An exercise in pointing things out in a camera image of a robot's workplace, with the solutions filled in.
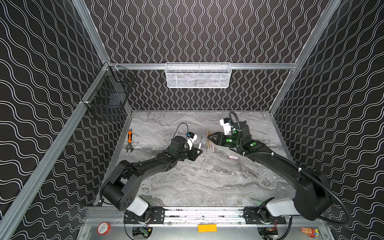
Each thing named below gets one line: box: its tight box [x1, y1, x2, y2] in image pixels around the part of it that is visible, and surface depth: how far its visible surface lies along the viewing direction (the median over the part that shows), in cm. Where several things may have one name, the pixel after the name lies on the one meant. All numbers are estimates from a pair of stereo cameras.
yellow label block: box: [197, 224, 218, 233], surface depth 72 cm
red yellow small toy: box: [300, 227, 319, 239], surface depth 70 cm
